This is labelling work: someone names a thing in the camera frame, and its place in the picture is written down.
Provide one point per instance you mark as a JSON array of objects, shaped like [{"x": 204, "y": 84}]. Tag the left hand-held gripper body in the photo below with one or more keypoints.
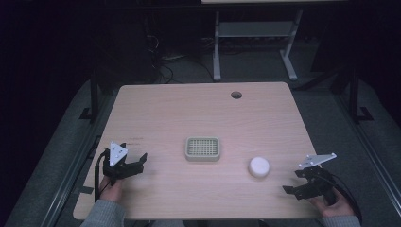
[{"x": 117, "y": 164}]

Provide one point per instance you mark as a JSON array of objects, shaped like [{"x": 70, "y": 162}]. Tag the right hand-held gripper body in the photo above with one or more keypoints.
[{"x": 317, "y": 176}]

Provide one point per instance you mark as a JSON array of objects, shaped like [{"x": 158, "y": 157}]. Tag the round white soap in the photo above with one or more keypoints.
[{"x": 258, "y": 166}]

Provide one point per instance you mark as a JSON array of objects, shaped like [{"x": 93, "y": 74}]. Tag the beige soap dish with grid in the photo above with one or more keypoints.
[{"x": 202, "y": 148}]

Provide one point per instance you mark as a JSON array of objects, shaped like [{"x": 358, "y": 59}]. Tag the person's left hand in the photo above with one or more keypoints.
[{"x": 111, "y": 190}]

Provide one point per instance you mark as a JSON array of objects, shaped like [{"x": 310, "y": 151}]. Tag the person's right hand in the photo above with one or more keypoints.
[{"x": 334, "y": 208}]

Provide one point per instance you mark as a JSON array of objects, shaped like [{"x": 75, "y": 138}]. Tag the grey tape strip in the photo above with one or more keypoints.
[{"x": 84, "y": 190}]

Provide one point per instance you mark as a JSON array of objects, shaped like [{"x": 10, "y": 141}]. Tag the black metal stand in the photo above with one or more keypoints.
[
  {"x": 354, "y": 97},
  {"x": 94, "y": 97}
]

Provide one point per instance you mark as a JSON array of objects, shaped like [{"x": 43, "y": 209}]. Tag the grey metal floor rail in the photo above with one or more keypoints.
[
  {"x": 372, "y": 154},
  {"x": 71, "y": 176}
]

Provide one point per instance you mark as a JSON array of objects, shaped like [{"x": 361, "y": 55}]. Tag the white metal desk frame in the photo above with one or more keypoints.
[{"x": 255, "y": 29}]

